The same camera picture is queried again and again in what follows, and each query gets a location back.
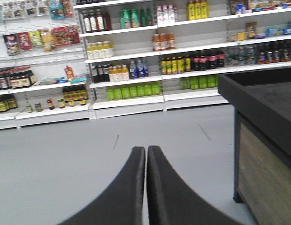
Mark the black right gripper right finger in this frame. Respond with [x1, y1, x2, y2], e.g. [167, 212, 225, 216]
[146, 145, 239, 225]

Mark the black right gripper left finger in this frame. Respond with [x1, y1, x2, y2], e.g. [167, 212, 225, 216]
[61, 147, 146, 225]

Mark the black wooden produce stand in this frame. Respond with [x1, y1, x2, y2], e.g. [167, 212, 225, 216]
[218, 67, 291, 225]

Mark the white store shelving unit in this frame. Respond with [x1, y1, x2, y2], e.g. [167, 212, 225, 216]
[0, 0, 291, 129]

